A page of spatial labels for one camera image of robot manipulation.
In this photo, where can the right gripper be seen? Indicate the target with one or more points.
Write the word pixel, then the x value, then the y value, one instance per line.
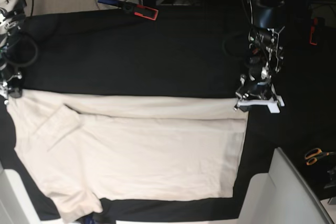
pixel 10 81

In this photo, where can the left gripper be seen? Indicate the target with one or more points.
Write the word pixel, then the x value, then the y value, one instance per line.
pixel 255 89

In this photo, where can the cream white T-shirt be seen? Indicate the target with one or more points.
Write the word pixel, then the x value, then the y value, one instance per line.
pixel 79 149

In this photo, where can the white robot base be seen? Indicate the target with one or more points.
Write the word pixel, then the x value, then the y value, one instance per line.
pixel 269 189
pixel 16 206

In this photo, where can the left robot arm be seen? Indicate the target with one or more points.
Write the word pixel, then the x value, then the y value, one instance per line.
pixel 267 23

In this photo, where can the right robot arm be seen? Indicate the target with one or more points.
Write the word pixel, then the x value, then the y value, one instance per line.
pixel 12 19

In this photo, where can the black table cloth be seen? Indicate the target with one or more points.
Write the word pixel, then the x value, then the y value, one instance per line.
pixel 180 55

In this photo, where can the orange black clamp right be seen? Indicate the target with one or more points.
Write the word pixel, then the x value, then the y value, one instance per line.
pixel 316 31

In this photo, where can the blue orange clamp top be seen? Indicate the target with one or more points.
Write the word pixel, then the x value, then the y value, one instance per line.
pixel 132 8

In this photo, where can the orange handled scissors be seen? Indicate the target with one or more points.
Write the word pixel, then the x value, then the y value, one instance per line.
pixel 316 154

